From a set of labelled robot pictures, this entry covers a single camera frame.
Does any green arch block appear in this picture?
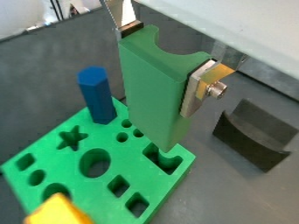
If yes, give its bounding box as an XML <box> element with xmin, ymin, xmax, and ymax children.
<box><xmin>118</xmin><ymin>25</ymin><xmax>211</xmax><ymax>151</ymax></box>

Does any black curved fixture cradle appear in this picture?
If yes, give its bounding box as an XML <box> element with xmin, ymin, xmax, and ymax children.
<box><xmin>212</xmin><ymin>99</ymin><xmax>299</xmax><ymax>172</ymax></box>

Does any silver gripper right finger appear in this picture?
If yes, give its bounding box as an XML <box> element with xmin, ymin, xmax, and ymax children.
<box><xmin>180</xmin><ymin>42</ymin><xmax>247</xmax><ymax>117</ymax></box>

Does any blue hexagonal prism block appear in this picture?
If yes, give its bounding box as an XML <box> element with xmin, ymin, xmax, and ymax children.
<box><xmin>78</xmin><ymin>66</ymin><xmax>118</xmax><ymax>124</ymax></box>

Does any green shape sorter board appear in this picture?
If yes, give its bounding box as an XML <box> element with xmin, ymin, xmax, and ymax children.
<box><xmin>0</xmin><ymin>101</ymin><xmax>195</xmax><ymax>224</ymax></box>

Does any yellow rectangular block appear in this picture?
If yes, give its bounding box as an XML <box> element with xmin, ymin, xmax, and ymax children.
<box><xmin>23</xmin><ymin>192</ymin><xmax>95</xmax><ymax>224</ymax></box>

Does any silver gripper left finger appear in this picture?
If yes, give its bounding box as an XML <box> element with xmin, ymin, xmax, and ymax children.
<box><xmin>102</xmin><ymin>0</ymin><xmax>144</xmax><ymax>40</ymax></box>

